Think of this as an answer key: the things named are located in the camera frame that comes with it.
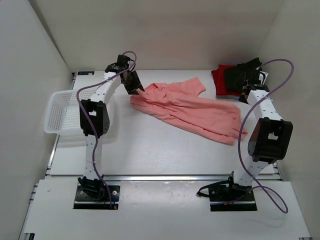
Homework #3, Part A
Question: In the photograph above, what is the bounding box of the aluminium rail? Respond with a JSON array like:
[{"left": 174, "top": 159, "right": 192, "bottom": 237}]
[{"left": 45, "top": 165, "right": 283, "bottom": 182}]

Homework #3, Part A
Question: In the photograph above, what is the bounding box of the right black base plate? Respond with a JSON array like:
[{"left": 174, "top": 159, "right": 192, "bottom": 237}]
[{"left": 208, "top": 184, "right": 258, "bottom": 212}]

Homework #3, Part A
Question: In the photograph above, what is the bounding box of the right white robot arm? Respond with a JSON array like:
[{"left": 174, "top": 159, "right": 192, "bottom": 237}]
[{"left": 197, "top": 80, "right": 293, "bottom": 205}]

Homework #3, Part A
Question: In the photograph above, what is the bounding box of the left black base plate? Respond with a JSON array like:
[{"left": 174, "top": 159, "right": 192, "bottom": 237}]
[{"left": 73, "top": 181, "right": 121, "bottom": 210}]

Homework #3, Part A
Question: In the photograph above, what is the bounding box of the red folded t shirt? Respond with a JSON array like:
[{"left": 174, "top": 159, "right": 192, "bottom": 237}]
[{"left": 211, "top": 64, "right": 242, "bottom": 97}]

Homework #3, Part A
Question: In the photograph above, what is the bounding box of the white plastic basket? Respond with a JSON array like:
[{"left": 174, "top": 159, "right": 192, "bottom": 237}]
[{"left": 44, "top": 87, "right": 115, "bottom": 137}]

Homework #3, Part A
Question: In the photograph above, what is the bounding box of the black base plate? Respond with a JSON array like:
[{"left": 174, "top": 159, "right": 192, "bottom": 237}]
[
  {"left": 208, "top": 184, "right": 258, "bottom": 212},
  {"left": 73, "top": 181, "right": 121, "bottom": 210}
]

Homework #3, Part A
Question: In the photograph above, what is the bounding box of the black folded t shirt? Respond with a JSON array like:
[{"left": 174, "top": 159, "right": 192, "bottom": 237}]
[{"left": 223, "top": 57, "right": 262, "bottom": 93}]

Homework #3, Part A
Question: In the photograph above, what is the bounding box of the pink t shirt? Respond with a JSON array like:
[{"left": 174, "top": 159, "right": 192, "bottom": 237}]
[{"left": 130, "top": 77, "right": 248, "bottom": 146}]

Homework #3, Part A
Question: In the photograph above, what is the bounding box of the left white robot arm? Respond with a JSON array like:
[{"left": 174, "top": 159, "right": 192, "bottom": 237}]
[{"left": 76, "top": 51, "right": 144, "bottom": 203}]

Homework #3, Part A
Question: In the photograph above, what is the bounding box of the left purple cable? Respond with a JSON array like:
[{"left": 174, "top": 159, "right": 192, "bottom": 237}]
[{"left": 76, "top": 51, "right": 138, "bottom": 210}]

